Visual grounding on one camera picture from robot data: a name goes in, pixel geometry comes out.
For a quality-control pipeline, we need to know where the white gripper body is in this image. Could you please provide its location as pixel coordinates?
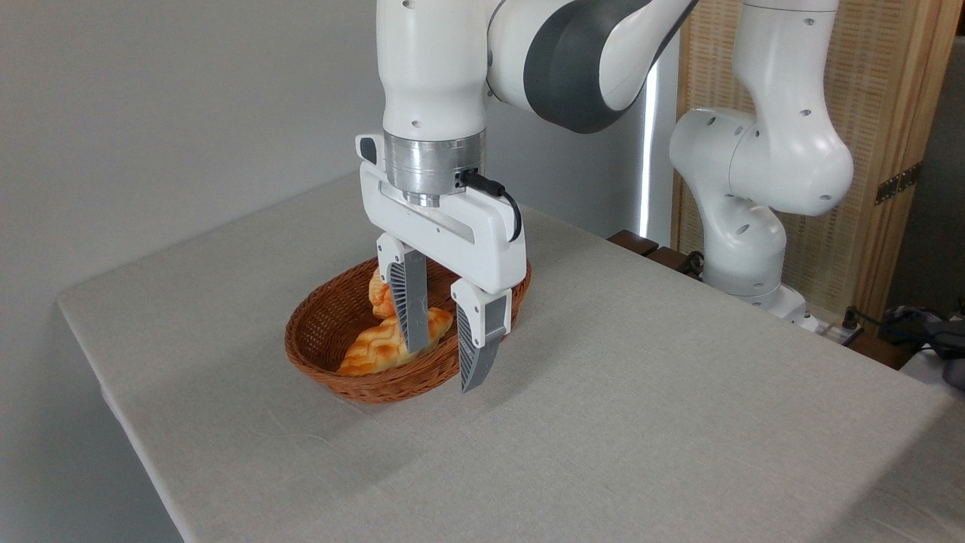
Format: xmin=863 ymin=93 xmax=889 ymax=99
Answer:
xmin=356 ymin=133 xmax=528 ymax=296

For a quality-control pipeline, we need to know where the long golden croissant bread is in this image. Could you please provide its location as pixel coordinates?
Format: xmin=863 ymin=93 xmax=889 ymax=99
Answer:
xmin=336 ymin=306 xmax=455 ymax=377

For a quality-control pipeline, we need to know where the small orange bread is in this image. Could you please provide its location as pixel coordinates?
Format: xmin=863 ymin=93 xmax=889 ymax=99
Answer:
xmin=367 ymin=268 xmax=397 ymax=320

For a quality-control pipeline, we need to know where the brown wicker oval basket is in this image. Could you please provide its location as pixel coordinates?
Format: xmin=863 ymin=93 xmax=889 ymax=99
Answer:
xmin=284 ymin=256 xmax=533 ymax=405

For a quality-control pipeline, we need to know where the black cable bundle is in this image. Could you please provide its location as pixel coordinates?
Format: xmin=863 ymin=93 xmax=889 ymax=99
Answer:
xmin=859 ymin=302 xmax=965 ymax=361

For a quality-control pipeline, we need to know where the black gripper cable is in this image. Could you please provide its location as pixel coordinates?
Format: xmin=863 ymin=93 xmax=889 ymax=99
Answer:
xmin=459 ymin=170 xmax=524 ymax=244

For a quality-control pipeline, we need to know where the metal screen hinge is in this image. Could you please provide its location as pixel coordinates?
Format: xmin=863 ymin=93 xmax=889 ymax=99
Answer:
xmin=874 ymin=161 xmax=923 ymax=207

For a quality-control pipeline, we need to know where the wooden rattan folding screen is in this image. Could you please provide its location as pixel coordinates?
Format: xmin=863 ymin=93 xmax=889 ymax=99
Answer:
xmin=670 ymin=0 xmax=965 ymax=324

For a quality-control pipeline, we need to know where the dark brown wooden block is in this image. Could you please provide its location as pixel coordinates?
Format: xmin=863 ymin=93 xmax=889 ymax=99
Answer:
xmin=607 ymin=229 xmax=661 ymax=258
xmin=648 ymin=246 xmax=691 ymax=274

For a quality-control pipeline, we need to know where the grey tablecloth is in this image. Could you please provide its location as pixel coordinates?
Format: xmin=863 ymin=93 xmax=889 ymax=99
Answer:
xmin=57 ymin=172 xmax=965 ymax=543

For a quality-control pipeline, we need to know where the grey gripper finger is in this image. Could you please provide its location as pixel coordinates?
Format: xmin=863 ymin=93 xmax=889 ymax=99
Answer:
xmin=376 ymin=233 xmax=431 ymax=356
xmin=450 ymin=278 xmax=513 ymax=395

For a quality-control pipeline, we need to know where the white power strip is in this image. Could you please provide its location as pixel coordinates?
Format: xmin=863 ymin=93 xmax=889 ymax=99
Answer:
xmin=798 ymin=311 xmax=865 ymax=347

